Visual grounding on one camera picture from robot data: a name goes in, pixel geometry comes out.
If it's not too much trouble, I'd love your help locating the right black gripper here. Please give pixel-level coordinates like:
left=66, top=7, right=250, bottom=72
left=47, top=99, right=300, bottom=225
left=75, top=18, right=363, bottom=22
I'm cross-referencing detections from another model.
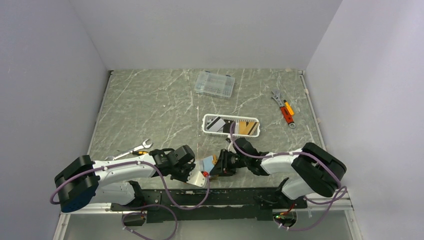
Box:
left=209, top=149, right=250, bottom=177

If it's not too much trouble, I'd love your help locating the white plastic basket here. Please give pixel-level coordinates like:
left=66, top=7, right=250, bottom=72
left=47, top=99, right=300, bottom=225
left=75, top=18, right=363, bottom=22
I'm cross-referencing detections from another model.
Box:
left=201, top=113, right=261, bottom=138

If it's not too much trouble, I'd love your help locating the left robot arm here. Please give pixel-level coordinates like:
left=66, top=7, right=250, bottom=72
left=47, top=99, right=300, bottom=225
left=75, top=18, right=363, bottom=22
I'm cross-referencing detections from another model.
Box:
left=50, top=145, right=207, bottom=213

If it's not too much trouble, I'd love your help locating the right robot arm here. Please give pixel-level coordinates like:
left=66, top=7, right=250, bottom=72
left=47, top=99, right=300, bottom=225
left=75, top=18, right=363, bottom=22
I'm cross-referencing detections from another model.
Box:
left=209, top=137, right=347, bottom=208

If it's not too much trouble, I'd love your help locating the black VIP cards stack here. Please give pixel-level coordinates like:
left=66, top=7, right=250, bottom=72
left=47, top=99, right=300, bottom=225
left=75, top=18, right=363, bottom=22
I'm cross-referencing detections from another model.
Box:
left=222, top=119, right=234, bottom=134

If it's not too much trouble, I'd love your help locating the gold cards stack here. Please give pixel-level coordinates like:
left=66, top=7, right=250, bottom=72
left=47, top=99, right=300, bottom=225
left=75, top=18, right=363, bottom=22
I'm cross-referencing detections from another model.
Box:
left=238, top=121, right=260, bottom=136

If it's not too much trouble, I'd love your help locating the red adjustable wrench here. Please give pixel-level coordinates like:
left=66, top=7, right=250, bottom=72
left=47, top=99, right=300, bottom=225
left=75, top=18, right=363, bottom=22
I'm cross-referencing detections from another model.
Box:
left=271, top=89, right=296, bottom=129

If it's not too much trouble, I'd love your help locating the clear plastic organizer box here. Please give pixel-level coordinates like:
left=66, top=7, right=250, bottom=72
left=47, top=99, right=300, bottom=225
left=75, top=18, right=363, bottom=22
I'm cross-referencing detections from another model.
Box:
left=194, top=71, right=236, bottom=99

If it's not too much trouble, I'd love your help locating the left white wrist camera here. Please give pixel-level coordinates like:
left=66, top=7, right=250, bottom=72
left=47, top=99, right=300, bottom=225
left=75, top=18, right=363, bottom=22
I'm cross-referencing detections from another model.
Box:
left=186, top=168, right=209, bottom=188

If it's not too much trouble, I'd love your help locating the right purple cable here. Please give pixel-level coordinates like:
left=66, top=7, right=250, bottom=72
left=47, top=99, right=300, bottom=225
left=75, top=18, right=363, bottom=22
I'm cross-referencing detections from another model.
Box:
left=229, top=121, right=348, bottom=232

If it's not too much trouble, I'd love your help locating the purple cable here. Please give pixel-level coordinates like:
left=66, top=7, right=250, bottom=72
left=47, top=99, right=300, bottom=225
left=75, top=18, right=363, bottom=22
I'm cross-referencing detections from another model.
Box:
left=229, top=121, right=348, bottom=232
left=49, top=160, right=212, bottom=240

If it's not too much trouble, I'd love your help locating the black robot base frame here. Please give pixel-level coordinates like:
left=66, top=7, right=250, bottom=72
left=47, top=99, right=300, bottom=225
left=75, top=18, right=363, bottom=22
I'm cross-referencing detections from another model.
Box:
left=110, top=187, right=309, bottom=227

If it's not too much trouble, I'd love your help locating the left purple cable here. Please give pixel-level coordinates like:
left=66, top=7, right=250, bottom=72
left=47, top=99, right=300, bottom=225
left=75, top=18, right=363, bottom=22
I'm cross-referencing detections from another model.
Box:
left=49, top=160, right=212, bottom=240

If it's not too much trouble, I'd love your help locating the yellow black handled wrench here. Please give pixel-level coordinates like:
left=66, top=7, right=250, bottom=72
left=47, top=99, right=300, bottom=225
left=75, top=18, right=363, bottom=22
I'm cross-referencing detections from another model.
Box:
left=104, top=138, right=153, bottom=161

